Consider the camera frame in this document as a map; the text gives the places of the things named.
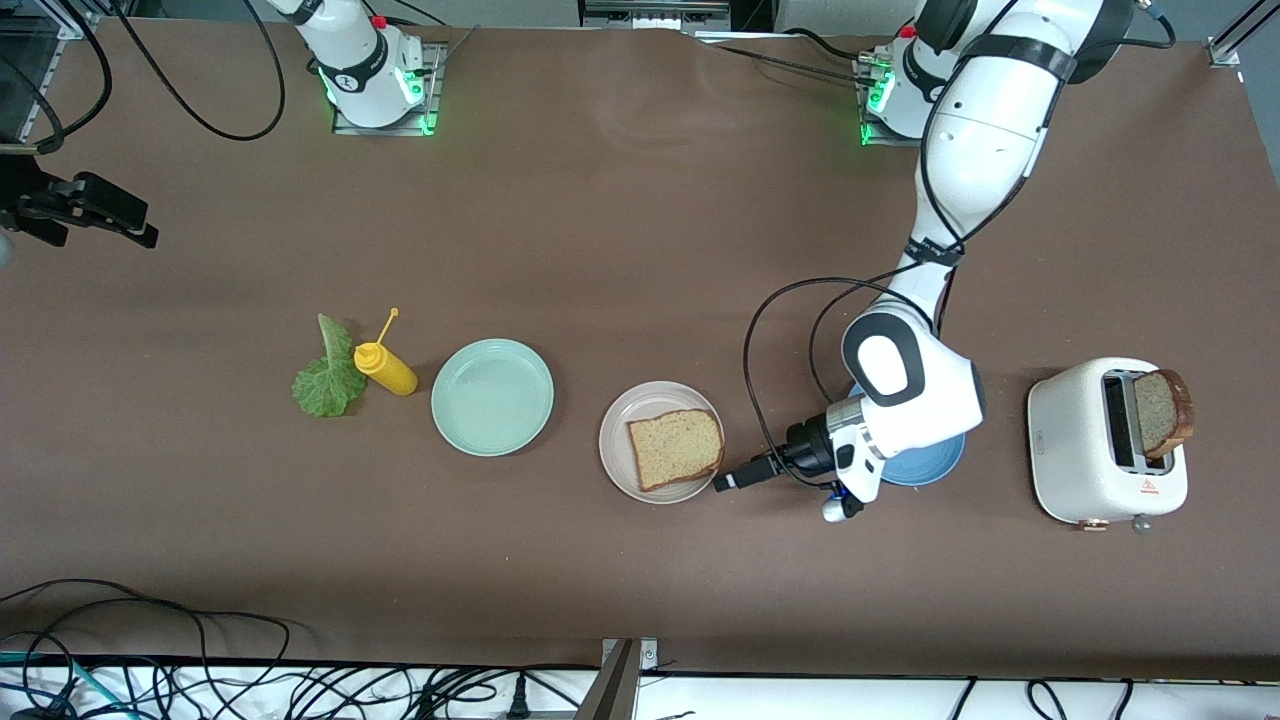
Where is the green lettuce leaf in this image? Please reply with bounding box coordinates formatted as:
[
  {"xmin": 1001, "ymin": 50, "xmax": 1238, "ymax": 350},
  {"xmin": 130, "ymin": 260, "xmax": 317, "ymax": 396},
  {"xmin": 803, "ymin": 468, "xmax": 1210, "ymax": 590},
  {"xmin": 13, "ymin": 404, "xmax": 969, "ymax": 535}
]
[{"xmin": 292, "ymin": 313, "xmax": 369, "ymax": 419}]

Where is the grey metal bracket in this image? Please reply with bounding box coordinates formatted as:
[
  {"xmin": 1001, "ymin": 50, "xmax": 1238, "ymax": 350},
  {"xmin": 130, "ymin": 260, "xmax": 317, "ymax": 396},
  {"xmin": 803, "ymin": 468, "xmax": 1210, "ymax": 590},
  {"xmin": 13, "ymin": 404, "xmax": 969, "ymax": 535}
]
[{"xmin": 575, "ymin": 638, "xmax": 661, "ymax": 720}]

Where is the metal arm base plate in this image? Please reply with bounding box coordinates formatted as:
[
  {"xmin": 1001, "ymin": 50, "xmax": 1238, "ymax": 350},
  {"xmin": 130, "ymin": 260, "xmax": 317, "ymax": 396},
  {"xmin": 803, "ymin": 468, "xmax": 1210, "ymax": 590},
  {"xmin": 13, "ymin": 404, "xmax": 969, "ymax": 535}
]
[
  {"xmin": 858, "ymin": 55, "xmax": 926, "ymax": 149},
  {"xmin": 332, "ymin": 40, "xmax": 443, "ymax": 137}
]

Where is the blue plate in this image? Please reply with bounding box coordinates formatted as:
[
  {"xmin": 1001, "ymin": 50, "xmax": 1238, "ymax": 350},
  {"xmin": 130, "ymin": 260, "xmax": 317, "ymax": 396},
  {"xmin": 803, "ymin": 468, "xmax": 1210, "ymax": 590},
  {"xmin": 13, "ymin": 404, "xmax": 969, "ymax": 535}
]
[{"xmin": 848, "ymin": 380, "xmax": 967, "ymax": 488}]

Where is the aluminium corner frame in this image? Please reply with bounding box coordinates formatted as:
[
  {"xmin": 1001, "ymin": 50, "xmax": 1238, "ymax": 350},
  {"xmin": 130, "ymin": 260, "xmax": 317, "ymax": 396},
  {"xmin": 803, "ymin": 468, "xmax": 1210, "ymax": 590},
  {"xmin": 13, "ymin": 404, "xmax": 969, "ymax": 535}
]
[{"xmin": 1205, "ymin": 0, "xmax": 1280, "ymax": 69}]

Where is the white two-slot toaster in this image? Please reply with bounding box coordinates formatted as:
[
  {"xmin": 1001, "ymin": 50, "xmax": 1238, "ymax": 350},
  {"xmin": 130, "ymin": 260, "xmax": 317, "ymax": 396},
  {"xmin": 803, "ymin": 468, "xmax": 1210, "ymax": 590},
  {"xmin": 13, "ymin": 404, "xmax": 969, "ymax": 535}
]
[{"xmin": 1027, "ymin": 357, "xmax": 1190, "ymax": 533}]

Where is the mint green plate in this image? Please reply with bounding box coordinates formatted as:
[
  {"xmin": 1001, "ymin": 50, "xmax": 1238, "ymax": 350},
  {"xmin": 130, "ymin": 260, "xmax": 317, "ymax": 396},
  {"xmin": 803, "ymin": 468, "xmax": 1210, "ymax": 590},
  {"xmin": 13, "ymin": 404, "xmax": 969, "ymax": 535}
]
[{"xmin": 431, "ymin": 338, "xmax": 555, "ymax": 458}]

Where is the brown toast bread slice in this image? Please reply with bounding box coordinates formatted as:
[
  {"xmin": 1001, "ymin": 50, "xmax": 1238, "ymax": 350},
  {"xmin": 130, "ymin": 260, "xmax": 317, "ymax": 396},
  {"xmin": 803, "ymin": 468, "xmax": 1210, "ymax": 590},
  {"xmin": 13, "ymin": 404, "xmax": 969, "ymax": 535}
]
[
  {"xmin": 1133, "ymin": 368, "xmax": 1197, "ymax": 461},
  {"xmin": 627, "ymin": 408, "xmax": 725, "ymax": 493}
]

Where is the grey metal rack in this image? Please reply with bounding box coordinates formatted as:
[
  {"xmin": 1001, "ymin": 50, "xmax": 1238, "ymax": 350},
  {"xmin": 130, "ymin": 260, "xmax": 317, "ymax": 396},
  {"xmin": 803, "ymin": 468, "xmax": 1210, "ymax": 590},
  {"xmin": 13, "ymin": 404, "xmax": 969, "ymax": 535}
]
[{"xmin": 0, "ymin": 0, "xmax": 96, "ymax": 111}]

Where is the yellow mustard squeeze bottle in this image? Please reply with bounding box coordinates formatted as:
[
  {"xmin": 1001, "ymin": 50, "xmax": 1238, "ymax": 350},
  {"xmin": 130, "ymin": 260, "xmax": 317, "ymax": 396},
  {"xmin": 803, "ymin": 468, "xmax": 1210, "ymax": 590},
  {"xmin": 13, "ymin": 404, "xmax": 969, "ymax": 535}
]
[{"xmin": 353, "ymin": 307, "xmax": 419, "ymax": 397}]

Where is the black base cable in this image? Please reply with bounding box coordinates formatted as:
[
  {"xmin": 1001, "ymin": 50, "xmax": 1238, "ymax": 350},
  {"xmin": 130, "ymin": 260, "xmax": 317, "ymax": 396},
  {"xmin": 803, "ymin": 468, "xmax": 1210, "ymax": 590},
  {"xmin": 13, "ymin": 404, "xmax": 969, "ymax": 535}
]
[{"xmin": 690, "ymin": 30, "xmax": 871, "ymax": 86}]

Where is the beige plate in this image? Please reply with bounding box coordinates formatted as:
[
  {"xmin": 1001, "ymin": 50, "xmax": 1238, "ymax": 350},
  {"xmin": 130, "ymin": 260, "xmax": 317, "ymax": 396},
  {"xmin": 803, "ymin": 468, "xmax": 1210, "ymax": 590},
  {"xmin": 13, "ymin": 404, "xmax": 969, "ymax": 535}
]
[{"xmin": 598, "ymin": 380, "xmax": 725, "ymax": 505}]

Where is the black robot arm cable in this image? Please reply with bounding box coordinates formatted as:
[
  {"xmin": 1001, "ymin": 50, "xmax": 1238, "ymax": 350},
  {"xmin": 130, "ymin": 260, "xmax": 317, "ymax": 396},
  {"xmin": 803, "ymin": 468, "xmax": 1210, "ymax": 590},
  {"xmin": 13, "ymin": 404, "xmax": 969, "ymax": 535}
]
[
  {"xmin": 40, "ymin": 0, "xmax": 113, "ymax": 153},
  {"xmin": 809, "ymin": 295, "xmax": 941, "ymax": 411},
  {"xmin": 742, "ymin": 275, "xmax": 906, "ymax": 488},
  {"xmin": 105, "ymin": 0, "xmax": 287, "ymax": 142}
]

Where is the dark metal frame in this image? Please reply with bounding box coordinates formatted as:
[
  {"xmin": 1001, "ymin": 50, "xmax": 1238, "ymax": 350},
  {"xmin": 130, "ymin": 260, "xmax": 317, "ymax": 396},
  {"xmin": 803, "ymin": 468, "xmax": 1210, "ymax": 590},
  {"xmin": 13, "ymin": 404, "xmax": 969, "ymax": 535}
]
[{"xmin": 580, "ymin": 0, "xmax": 733, "ymax": 31}]

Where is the teal loose cable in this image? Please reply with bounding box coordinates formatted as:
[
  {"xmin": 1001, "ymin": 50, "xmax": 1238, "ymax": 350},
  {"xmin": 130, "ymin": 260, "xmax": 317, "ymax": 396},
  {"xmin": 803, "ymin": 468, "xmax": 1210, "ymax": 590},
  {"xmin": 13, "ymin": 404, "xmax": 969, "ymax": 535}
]
[{"xmin": 0, "ymin": 650, "xmax": 131, "ymax": 720}]

